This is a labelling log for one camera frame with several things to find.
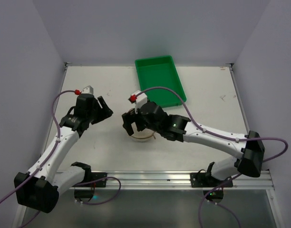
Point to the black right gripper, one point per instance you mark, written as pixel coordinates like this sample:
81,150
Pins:
137,119

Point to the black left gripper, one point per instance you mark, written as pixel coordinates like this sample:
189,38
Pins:
98,110

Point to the white mesh laundry bag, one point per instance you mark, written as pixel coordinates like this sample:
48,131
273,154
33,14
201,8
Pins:
142,136

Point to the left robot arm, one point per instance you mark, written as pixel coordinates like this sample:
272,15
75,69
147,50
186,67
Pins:
40,188

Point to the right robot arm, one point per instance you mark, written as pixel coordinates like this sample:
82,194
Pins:
246,151

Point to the green plastic tray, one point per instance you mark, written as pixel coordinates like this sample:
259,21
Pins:
160,71

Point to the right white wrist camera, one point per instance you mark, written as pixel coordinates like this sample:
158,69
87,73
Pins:
139,99

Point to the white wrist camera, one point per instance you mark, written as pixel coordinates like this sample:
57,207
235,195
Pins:
88,90
139,99

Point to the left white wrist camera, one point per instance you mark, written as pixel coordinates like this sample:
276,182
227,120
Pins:
88,90

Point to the aluminium mounting rail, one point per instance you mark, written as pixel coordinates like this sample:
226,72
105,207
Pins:
180,180

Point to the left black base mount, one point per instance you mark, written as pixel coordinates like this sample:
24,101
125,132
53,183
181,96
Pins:
85,191

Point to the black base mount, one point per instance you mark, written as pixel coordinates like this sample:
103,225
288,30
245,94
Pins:
85,191
200,179

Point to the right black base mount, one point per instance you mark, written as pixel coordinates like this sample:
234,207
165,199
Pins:
200,179

